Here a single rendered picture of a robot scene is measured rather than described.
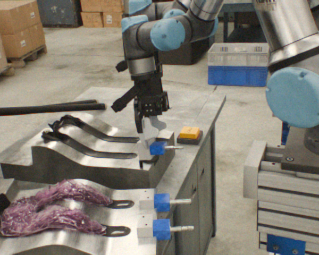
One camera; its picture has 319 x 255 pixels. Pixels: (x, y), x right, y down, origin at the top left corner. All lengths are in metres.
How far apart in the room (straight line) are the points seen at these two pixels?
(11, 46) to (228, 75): 2.87
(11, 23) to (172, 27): 4.80
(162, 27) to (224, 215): 1.63
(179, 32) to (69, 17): 7.21
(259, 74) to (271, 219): 3.45
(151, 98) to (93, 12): 7.02
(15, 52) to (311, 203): 5.15
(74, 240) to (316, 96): 0.58
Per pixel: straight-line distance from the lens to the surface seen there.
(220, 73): 4.46
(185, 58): 5.24
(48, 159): 1.31
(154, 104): 1.16
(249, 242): 2.31
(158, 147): 1.18
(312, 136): 0.96
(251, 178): 0.99
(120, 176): 1.22
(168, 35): 1.02
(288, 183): 0.98
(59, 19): 8.33
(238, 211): 2.52
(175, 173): 1.32
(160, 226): 1.00
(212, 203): 2.19
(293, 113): 0.78
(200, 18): 1.11
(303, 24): 0.79
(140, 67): 1.13
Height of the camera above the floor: 1.48
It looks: 25 degrees down
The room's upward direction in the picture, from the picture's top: 4 degrees counter-clockwise
